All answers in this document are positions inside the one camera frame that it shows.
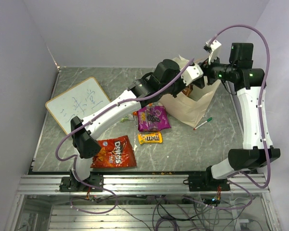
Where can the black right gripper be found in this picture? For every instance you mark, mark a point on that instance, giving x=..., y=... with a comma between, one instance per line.
x=206, y=68

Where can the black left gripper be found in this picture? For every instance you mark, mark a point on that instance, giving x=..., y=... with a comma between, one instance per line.
x=183, y=86

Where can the beige paper bag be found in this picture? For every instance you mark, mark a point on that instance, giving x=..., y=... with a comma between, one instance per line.
x=190, y=109

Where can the purple grape candy bag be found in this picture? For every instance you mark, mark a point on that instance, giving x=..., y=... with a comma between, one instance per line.
x=152, y=119

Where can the orange snack packet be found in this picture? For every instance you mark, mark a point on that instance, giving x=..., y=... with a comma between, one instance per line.
x=136, y=112

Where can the red Doritos bag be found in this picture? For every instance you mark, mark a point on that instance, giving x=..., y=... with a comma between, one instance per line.
x=114, y=153

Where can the brown snack bag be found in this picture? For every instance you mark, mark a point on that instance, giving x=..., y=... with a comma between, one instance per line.
x=187, y=90

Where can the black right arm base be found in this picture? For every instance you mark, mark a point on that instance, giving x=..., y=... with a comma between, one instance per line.
x=202, y=181

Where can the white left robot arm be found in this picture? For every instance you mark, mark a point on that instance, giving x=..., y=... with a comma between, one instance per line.
x=167, y=78

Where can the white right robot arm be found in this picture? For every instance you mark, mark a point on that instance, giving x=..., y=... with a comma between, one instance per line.
x=257, y=150

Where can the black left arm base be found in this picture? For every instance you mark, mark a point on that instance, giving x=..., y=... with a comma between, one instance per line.
x=93, y=183

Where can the red green marker pen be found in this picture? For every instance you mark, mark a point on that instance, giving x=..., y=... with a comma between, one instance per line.
x=203, y=123

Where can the yellow M&M's packet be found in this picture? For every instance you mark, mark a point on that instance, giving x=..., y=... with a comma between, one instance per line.
x=155, y=137

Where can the small light green packet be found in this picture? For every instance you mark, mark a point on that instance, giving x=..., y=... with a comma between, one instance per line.
x=129, y=117

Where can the yellow framed whiteboard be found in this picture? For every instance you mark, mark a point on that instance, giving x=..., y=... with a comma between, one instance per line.
x=81, y=100

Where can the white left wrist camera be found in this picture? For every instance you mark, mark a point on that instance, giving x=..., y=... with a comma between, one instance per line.
x=191, y=74

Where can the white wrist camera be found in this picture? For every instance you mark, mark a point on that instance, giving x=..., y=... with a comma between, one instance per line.
x=191, y=74
x=213, y=48

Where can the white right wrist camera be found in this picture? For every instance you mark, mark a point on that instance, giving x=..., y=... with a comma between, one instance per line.
x=213, y=48

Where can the aluminium table frame rail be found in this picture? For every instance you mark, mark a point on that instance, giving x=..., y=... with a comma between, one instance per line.
x=125, y=185

